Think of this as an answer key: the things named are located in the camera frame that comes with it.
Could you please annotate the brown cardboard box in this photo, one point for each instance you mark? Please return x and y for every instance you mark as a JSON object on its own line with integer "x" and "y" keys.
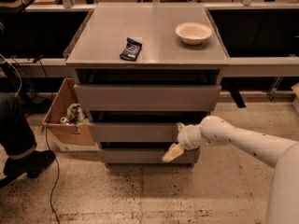
{"x": 68, "y": 127}

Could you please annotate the green white crumpled trash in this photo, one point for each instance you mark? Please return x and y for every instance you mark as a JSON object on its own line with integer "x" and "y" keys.
{"x": 74, "y": 115}

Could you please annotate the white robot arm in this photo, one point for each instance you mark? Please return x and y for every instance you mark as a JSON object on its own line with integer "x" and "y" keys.
{"x": 279, "y": 153}

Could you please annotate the grey bottom drawer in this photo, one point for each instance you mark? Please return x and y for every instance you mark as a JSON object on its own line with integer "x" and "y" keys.
{"x": 144, "y": 156}

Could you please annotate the black shoe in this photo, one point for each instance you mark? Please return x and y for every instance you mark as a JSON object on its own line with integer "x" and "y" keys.
{"x": 32, "y": 165}

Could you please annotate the dark blue snack packet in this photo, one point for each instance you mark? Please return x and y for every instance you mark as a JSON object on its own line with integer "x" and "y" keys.
{"x": 131, "y": 51}

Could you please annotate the grey drawer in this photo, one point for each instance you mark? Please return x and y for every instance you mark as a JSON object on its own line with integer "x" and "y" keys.
{"x": 144, "y": 156}
{"x": 147, "y": 97}
{"x": 134, "y": 132}

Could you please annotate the person leg dark trousers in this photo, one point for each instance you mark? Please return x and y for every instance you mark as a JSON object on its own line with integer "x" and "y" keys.
{"x": 16, "y": 136}

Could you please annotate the white paper bowl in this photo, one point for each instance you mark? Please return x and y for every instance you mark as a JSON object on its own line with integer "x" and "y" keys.
{"x": 193, "y": 33}

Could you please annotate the grey drawer cabinet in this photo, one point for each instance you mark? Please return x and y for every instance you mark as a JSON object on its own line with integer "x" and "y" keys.
{"x": 163, "y": 60}

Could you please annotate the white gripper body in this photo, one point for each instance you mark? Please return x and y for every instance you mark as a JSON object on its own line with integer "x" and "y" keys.
{"x": 183, "y": 137}

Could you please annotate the grey top drawer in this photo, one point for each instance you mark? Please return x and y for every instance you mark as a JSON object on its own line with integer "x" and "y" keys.
{"x": 147, "y": 97}

